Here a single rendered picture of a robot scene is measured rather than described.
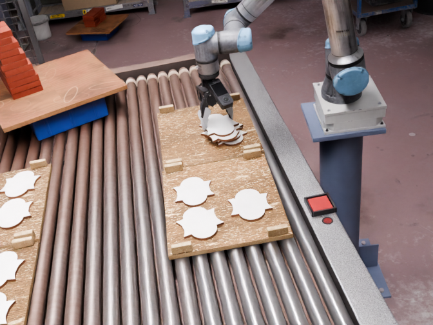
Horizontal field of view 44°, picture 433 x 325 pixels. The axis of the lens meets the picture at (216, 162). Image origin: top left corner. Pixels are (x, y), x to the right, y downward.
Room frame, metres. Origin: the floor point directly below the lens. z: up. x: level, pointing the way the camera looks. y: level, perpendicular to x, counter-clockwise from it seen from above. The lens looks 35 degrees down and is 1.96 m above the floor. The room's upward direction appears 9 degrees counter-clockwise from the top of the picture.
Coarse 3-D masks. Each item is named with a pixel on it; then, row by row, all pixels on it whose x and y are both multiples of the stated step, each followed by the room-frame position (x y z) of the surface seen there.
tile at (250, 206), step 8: (240, 192) 1.28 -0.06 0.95; (248, 192) 1.28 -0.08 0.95; (256, 192) 1.27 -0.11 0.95; (232, 200) 1.25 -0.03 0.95; (240, 200) 1.24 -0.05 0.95; (248, 200) 1.24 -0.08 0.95; (256, 200) 1.23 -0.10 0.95; (264, 200) 1.23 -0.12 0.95; (240, 208) 1.21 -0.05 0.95; (248, 208) 1.20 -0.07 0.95; (256, 208) 1.19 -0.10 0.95; (264, 208) 1.19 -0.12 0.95; (272, 208) 1.19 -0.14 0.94; (232, 216) 1.18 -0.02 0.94; (240, 216) 1.17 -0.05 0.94; (248, 216) 1.17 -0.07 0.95; (256, 216) 1.16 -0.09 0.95
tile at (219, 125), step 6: (216, 114) 1.70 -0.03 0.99; (210, 120) 1.66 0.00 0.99; (216, 120) 1.66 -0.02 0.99; (222, 120) 1.65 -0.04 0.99; (228, 120) 1.65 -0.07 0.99; (210, 126) 1.62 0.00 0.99; (216, 126) 1.62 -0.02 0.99; (222, 126) 1.61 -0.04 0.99; (228, 126) 1.61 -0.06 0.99; (234, 126) 1.62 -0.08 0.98; (210, 132) 1.59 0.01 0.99; (216, 132) 1.58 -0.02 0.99; (222, 132) 1.58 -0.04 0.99; (228, 132) 1.57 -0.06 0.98
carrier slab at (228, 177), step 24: (192, 168) 1.46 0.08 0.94; (216, 168) 1.44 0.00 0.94; (240, 168) 1.42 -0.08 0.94; (264, 168) 1.40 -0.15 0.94; (168, 192) 1.35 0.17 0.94; (216, 192) 1.31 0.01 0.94; (264, 192) 1.28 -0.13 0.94; (168, 216) 1.23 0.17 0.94; (216, 216) 1.20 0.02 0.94; (264, 216) 1.17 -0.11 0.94; (168, 240) 1.13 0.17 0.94; (192, 240) 1.11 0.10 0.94; (216, 240) 1.10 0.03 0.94; (240, 240) 1.08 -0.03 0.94; (264, 240) 1.07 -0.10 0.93
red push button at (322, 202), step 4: (324, 196) 1.22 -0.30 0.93; (308, 200) 1.22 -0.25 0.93; (312, 200) 1.21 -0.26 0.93; (316, 200) 1.21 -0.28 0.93; (320, 200) 1.21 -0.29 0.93; (324, 200) 1.21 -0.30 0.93; (328, 200) 1.20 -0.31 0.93; (312, 204) 1.19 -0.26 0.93; (316, 204) 1.19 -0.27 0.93; (320, 204) 1.19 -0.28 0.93; (324, 204) 1.19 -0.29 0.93; (328, 204) 1.18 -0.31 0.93; (312, 208) 1.18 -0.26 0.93; (316, 208) 1.17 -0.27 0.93; (320, 208) 1.17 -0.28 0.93; (324, 208) 1.17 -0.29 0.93
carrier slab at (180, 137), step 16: (176, 112) 1.86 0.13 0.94; (192, 112) 1.84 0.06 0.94; (224, 112) 1.80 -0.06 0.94; (240, 112) 1.78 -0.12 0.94; (160, 128) 1.75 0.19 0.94; (176, 128) 1.74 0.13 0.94; (192, 128) 1.72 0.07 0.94; (160, 144) 1.64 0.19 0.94; (176, 144) 1.62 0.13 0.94; (192, 144) 1.61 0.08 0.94; (208, 144) 1.59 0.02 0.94; (240, 144) 1.56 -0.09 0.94; (192, 160) 1.51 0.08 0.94; (208, 160) 1.50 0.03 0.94; (224, 160) 1.49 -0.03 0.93
